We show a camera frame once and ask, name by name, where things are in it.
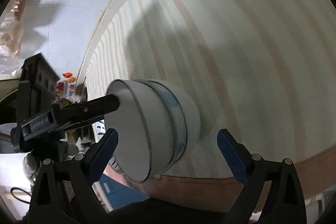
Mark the striped beige table mat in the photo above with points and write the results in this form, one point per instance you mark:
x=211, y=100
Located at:
x=263, y=69

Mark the white bowl blue pattern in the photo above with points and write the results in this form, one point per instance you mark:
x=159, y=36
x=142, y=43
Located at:
x=175, y=113

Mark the colourful wall sticker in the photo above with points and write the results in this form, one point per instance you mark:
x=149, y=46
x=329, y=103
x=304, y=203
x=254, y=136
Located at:
x=66, y=87

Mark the blue cabinet door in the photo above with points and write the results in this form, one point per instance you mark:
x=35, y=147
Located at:
x=119, y=195

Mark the white bowl plain rim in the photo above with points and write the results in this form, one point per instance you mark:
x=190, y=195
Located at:
x=145, y=134

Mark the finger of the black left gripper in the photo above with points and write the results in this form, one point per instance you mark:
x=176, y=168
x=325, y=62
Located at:
x=69, y=118

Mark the plastic bag on wall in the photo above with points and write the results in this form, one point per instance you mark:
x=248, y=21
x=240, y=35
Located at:
x=12, y=30

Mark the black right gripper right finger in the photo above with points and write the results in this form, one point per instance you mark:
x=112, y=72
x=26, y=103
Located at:
x=285, y=201

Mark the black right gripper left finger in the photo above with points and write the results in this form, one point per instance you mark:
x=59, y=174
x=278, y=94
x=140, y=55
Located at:
x=63, y=191

